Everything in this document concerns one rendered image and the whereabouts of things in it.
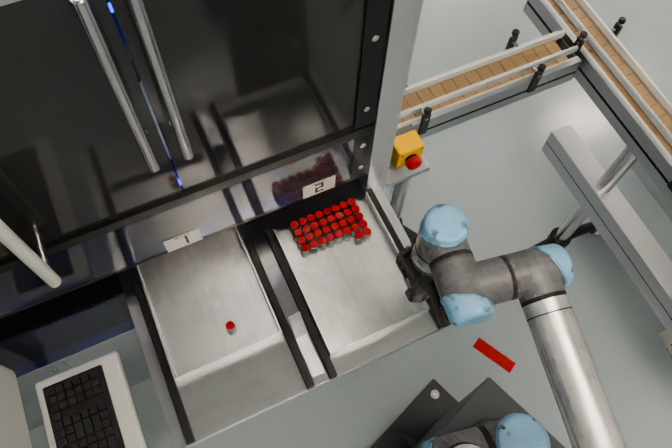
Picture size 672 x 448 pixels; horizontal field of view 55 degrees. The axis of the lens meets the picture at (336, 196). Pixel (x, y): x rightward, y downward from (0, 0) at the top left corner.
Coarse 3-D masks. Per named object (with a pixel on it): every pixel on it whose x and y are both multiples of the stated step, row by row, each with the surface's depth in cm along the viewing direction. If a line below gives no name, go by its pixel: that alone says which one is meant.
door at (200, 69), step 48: (144, 0) 87; (192, 0) 90; (240, 0) 94; (288, 0) 99; (336, 0) 103; (192, 48) 98; (240, 48) 103; (288, 48) 108; (336, 48) 114; (192, 96) 108; (240, 96) 114; (288, 96) 120; (336, 96) 127; (192, 144) 119; (240, 144) 127; (288, 144) 134
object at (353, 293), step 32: (384, 224) 163; (288, 256) 162; (320, 256) 162; (352, 256) 162; (384, 256) 162; (320, 288) 158; (352, 288) 158; (384, 288) 159; (320, 320) 155; (352, 320) 155; (384, 320) 155
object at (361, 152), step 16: (368, 0) 106; (384, 0) 107; (368, 16) 109; (384, 16) 111; (368, 32) 113; (384, 32) 115; (368, 48) 117; (368, 64) 121; (368, 80) 126; (368, 96) 131; (368, 112) 136; (368, 144) 148; (352, 160) 151; (368, 160) 155; (352, 176) 158
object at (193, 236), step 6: (198, 228) 146; (186, 234) 146; (192, 234) 147; (198, 234) 149; (168, 240) 145; (174, 240) 146; (180, 240) 147; (192, 240) 150; (198, 240) 151; (168, 246) 147; (174, 246) 148; (180, 246) 150; (168, 252) 150
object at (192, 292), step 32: (160, 256) 161; (192, 256) 161; (224, 256) 161; (160, 288) 157; (192, 288) 157; (224, 288) 158; (256, 288) 158; (160, 320) 153; (192, 320) 154; (224, 320) 154; (256, 320) 154; (192, 352) 150; (224, 352) 150
